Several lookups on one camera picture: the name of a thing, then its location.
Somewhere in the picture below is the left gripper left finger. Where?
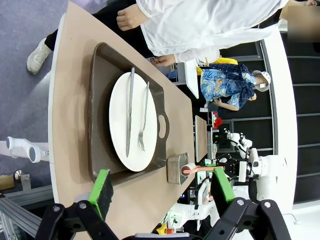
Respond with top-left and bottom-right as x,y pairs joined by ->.
34,169 -> 120,240

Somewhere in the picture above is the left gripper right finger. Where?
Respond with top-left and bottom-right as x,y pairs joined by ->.
204,167 -> 292,240

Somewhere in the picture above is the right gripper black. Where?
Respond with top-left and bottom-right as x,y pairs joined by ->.
216,154 -> 241,181

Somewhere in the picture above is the pink handled lint roller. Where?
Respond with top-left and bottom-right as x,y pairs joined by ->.
181,162 -> 218,177

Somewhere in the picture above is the white round dinner plate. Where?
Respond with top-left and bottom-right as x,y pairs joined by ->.
108,71 -> 158,173

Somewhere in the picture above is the silver table knife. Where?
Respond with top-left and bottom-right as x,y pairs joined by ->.
125,67 -> 136,159

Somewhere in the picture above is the dark brown serving tray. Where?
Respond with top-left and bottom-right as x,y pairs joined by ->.
87,41 -> 171,187

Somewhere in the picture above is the silver fork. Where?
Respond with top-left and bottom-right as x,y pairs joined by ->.
137,81 -> 150,153

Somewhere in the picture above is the person's right forearm white sleeve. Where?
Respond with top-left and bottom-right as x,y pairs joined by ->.
136,0 -> 181,26

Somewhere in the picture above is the person's left forearm white sleeve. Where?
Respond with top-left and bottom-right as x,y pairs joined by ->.
174,47 -> 221,64

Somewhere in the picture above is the person's left hand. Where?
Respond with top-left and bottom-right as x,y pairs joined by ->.
154,54 -> 177,68

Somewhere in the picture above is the person's right hand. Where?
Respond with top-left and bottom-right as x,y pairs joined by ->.
116,3 -> 149,32

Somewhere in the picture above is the wooden top background table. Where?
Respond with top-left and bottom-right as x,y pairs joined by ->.
194,114 -> 209,163

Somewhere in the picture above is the rectangular metal tin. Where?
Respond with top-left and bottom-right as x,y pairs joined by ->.
166,152 -> 190,186

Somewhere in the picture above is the yellow emergency stop box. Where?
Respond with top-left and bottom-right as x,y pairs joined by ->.
155,223 -> 169,236

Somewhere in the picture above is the round metal knob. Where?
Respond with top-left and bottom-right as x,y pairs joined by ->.
14,169 -> 31,193

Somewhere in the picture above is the mannequin in blue patterned shirt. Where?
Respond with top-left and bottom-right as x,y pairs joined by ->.
199,62 -> 272,111

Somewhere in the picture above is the white tubular table leg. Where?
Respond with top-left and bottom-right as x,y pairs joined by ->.
6,136 -> 50,164

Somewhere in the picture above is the small wooden block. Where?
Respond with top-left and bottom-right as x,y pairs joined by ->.
0,174 -> 15,191

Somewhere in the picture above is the yellow garment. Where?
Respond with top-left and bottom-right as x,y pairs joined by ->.
197,56 -> 238,76

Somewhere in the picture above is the person in white jacket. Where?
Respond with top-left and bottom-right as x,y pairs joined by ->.
45,0 -> 320,64

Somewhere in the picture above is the white sneaker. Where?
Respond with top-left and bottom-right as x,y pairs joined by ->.
26,37 -> 54,75

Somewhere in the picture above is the aluminium profile frame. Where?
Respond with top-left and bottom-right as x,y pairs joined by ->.
0,184 -> 55,238

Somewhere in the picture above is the white wire dish rack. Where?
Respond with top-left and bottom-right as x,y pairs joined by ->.
195,56 -> 210,68

